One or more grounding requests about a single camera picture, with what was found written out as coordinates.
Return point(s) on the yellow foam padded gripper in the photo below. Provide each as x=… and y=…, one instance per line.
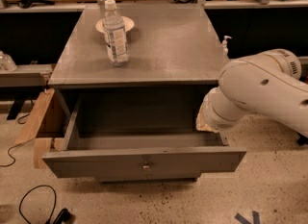
x=214, y=114

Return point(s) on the grey top drawer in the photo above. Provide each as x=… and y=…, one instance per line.
x=133, y=135

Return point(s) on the grey drawer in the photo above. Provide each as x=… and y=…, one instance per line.
x=147, y=178
x=133, y=135

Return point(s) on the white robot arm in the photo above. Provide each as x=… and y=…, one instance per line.
x=266, y=83

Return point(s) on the grey wooden drawer cabinet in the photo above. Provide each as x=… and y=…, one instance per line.
x=172, y=50

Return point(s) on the grey bottom drawer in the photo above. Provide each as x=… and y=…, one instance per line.
x=147, y=178

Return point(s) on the white pump dispenser bottle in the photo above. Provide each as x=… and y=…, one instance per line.
x=225, y=44

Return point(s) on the black stand leg right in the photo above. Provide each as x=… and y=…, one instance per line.
x=302, y=140

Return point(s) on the clear plastic water bottle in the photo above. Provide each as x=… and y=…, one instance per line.
x=115, y=34

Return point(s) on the small white plate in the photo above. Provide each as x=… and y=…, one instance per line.
x=128, y=23

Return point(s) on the notched wooden block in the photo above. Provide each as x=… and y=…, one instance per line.
x=43, y=145

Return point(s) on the wooden plank leaning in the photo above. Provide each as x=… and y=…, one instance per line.
x=31, y=127

